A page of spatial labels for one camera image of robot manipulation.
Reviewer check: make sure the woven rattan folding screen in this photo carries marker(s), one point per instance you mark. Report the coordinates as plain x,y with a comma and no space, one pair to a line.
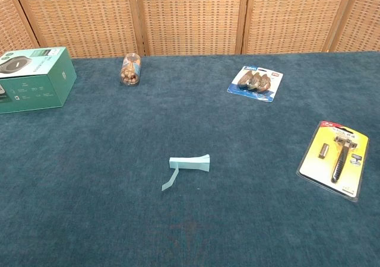
190,17

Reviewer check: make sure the blue blister pack of tapes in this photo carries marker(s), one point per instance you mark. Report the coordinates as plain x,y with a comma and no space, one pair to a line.
255,83

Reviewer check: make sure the clear jar of wooden pegs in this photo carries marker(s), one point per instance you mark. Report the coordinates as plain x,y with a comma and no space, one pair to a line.
130,71

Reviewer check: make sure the green cardboard product box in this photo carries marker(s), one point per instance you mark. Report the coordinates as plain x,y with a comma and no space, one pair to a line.
35,89

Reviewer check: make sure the teal table cloth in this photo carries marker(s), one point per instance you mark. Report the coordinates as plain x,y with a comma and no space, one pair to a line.
118,213

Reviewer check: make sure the yellow razor blister pack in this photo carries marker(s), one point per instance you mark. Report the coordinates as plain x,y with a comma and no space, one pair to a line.
338,160

